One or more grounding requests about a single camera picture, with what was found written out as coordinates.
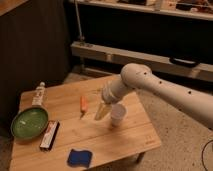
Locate metal pole stand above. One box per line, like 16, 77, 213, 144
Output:
74, 0, 92, 47

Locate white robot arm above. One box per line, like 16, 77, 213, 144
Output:
95, 63, 213, 130

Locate black case handle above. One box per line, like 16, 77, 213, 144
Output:
169, 57, 200, 68

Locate long grey case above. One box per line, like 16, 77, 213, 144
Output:
71, 41, 213, 82

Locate white paper cup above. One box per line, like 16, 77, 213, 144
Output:
110, 104, 126, 126

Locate blue sponge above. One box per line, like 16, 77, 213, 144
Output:
67, 149, 93, 168

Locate red and black box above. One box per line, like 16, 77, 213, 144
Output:
39, 121, 60, 150

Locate green bowl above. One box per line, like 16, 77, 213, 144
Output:
11, 107, 49, 140

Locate cluttered shelf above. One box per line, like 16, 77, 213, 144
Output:
69, 0, 213, 21

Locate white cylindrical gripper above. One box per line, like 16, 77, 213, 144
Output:
95, 75, 133, 120

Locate wooden table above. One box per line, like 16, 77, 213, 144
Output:
10, 76, 161, 171

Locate white plastic bottle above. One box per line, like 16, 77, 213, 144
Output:
32, 82, 45, 106

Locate black cable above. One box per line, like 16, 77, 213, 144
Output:
201, 139, 213, 171

